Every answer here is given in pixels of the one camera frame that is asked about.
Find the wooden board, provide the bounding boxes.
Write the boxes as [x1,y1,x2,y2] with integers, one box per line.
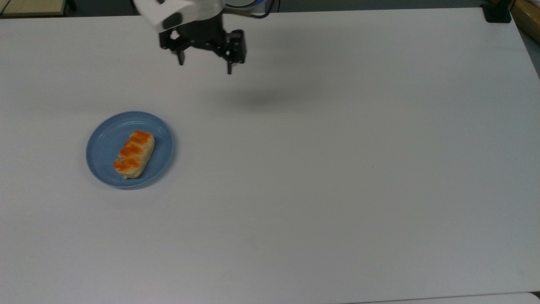
[510,0,540,43]

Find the black stand base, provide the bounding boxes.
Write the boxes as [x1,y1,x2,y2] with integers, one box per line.
[482,3,512,23]

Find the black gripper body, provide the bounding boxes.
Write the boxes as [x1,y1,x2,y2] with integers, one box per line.
[175,15,225,52]

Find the beige mat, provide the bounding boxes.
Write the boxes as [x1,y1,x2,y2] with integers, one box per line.
[0,0,68,17]

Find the blue round plate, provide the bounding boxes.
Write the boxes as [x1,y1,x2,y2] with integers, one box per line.
[86,111,174,189]

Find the bread roll with orange glaze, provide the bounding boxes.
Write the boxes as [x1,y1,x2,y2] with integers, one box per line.
[113,130,155,179]

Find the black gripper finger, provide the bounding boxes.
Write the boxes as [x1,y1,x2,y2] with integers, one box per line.
[215,29,248,76]
[159,30,186,66]

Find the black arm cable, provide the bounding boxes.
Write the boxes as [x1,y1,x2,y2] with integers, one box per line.
[249,0,280,20]

